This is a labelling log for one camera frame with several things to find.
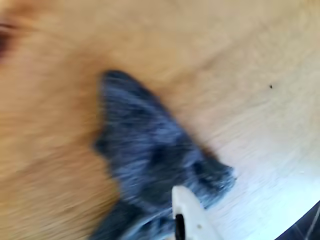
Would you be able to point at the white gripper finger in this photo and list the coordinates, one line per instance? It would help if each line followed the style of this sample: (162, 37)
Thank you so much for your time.
(195, 217)

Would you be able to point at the grey knitted cloth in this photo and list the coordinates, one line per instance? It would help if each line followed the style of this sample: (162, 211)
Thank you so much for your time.
(145, 140)

